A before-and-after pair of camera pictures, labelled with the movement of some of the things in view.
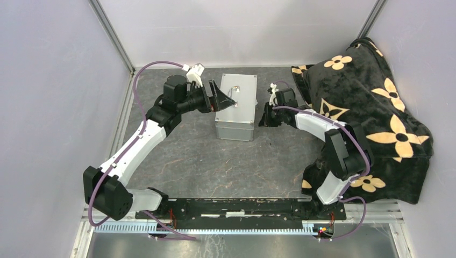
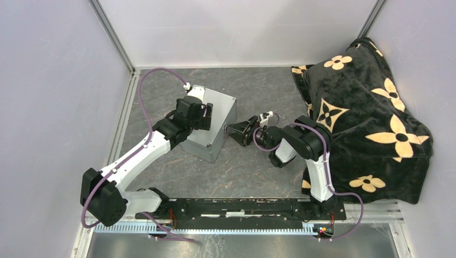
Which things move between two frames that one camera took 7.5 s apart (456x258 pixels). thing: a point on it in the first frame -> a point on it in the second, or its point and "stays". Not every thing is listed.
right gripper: x=266 y=120 -> x=243 y=137
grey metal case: x=237 y=122 -> x=207 y=144
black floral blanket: x=357 y=85 stays
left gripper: x=218 y=102 -> x=204 y=122
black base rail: x=249 y=209 stays
